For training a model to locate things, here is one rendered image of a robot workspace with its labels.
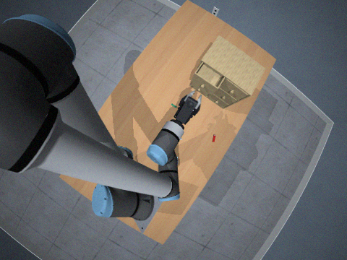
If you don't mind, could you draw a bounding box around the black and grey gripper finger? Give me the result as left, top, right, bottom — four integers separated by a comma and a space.
193, 95, 202, 116
179, 90, 195, 106

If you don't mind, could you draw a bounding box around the tan wooden chest of drawers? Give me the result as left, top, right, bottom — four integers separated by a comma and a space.
199, 35, 265, 103

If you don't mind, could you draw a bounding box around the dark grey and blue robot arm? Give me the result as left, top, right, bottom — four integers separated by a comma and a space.
0, 14, 184, 221

